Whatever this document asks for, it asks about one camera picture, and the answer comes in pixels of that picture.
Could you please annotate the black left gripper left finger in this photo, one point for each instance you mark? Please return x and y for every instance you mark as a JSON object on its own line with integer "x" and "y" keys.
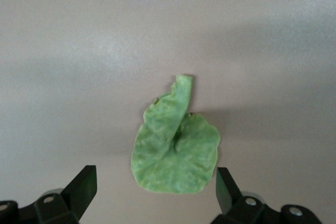
{"x": 78, "y": 192}

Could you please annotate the green lettuce leaf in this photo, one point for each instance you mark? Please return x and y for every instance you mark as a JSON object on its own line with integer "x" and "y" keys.
{"x": 173, "y": 155}

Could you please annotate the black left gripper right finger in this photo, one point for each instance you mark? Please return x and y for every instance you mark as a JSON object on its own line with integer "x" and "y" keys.
{"x": 231, "y": 197}

